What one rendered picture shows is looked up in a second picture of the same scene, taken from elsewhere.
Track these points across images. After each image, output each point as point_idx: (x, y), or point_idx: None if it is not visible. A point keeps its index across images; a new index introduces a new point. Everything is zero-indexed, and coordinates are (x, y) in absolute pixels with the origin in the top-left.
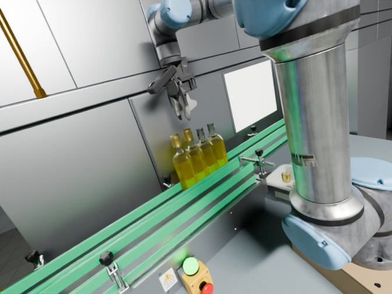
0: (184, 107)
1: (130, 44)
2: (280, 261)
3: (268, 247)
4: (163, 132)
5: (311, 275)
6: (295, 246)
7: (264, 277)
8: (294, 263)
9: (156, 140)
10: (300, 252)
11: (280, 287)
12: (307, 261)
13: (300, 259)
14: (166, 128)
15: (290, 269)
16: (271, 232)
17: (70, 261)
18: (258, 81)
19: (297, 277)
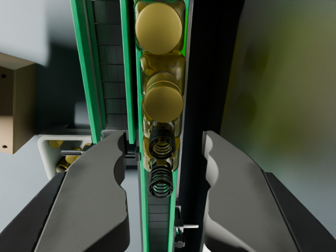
0: (90, 164)
1: None
2: (33, 39)
3: (57, 48)
4: (314, 60)
5: (1, 43)
6: (24, 62)
7: (27, 6)
8: (22, 46)
9: (315, 4)
10: (18, 60)
11: (7, 7)
12: (13, 56)
13: (21, 56)
14: (313, 89)
15: (18, 36)
16: (71, 72)
17: None
18: None
19: (7, 31)
